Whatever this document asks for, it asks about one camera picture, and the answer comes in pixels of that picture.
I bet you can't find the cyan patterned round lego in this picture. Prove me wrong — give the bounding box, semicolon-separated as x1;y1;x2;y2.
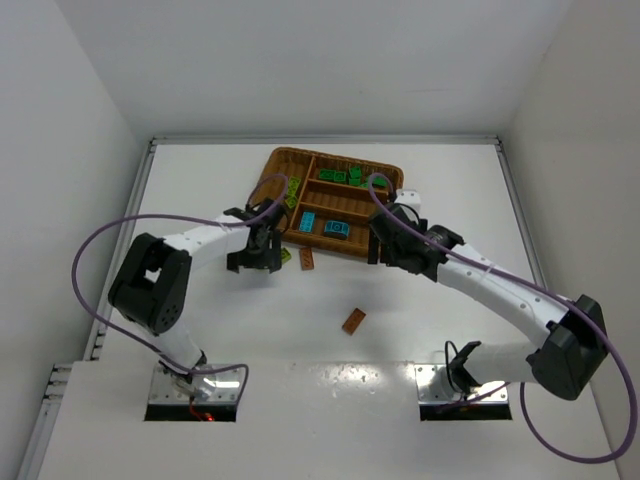
323;220;350;240

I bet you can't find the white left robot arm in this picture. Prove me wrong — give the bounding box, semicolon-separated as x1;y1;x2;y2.
108;198;287;376

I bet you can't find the brown wicker divided basket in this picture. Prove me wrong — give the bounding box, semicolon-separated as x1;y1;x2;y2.
261;147;404;258

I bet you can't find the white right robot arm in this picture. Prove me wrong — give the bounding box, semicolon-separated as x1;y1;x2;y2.
368;200;608;400

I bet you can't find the green shiny lego brick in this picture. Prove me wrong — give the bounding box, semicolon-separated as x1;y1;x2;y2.
318;169;336;182

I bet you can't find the metal base plate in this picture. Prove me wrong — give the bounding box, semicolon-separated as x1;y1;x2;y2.
148;365;245;406
414;363;509;406

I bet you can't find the green long lego brick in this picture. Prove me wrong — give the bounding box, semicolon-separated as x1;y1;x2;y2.
349;166;362;179

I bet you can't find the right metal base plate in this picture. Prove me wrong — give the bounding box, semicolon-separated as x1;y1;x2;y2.
414;363;509;406

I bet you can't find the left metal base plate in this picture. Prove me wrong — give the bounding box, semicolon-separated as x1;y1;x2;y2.
148;365;245;406

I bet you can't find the lime long lego brick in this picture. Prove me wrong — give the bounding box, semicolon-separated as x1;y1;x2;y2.
287;176;301;196

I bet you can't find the lime sloped lego brick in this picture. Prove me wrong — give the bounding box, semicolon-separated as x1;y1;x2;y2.
280;247;292;264

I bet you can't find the brown lego brick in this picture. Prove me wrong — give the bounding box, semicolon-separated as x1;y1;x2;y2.
299;247;315;271

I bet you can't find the brown lego brick lone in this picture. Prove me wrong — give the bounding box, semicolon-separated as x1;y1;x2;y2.
342;308;366;335

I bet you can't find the green lego plate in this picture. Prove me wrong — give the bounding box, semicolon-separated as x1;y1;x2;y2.
360;175;388;189

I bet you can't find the cyan long lego brick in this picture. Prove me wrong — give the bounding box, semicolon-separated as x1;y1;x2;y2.
298;211;316;233

